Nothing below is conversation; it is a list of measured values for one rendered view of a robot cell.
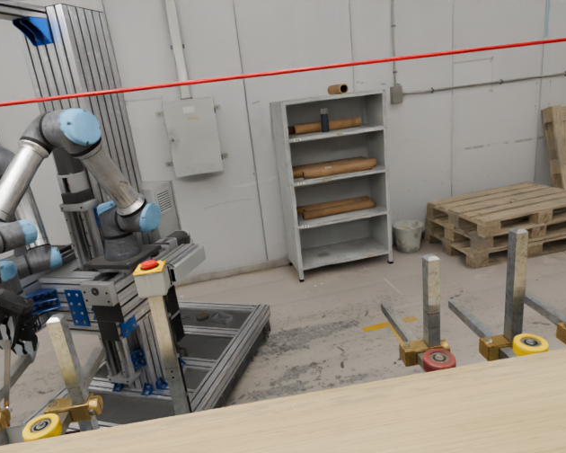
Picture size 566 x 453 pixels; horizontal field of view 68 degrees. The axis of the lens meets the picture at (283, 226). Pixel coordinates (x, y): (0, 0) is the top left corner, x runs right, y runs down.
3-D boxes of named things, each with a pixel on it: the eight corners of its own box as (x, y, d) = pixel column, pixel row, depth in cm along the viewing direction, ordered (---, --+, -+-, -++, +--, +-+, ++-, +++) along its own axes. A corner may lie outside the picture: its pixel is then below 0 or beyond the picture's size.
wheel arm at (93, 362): (96, 357, 143) (93, 346, 141) (107, 356, 143) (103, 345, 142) (40, 462, 101) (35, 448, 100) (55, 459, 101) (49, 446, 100)
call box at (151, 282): (145, 289, 111) (138, 262, 109) (171, 286, 112) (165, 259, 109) (139, 302, 104) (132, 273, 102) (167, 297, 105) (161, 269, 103)
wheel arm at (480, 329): (447, 309, 153) (447, 298, 151) (455, 307, 153) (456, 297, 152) (526, 386, 111) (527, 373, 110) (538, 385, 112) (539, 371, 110)
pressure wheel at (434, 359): (460, 389, 111) (461, 352, 108) (448, 407, 106) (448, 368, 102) (430, 378, 116) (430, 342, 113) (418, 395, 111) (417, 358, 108)
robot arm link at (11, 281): (13, 257, 140) (15, 262, 134) (22, 286, 144) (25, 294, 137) (-15, 264, 136) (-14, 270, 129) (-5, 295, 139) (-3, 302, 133)
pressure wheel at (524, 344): (552, 385, 109) (555, 347, 106) (521, 388, 109) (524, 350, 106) (534, 366, 117) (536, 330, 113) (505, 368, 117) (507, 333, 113)
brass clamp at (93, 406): (57, 413, 118) (51, 397, 117) (105, 404, 119) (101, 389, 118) (47, 429, 112) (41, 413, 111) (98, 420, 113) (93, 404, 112)
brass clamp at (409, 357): (398, 356, 125) (398, 341, 124) (441, 349, 126) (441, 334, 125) (406, 368, 120) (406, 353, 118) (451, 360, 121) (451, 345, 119)
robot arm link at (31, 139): (26, 107, 141) (-53, 236, 120) (48, 103, 136) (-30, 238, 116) (54, 129, 150) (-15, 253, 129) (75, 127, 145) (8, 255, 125)
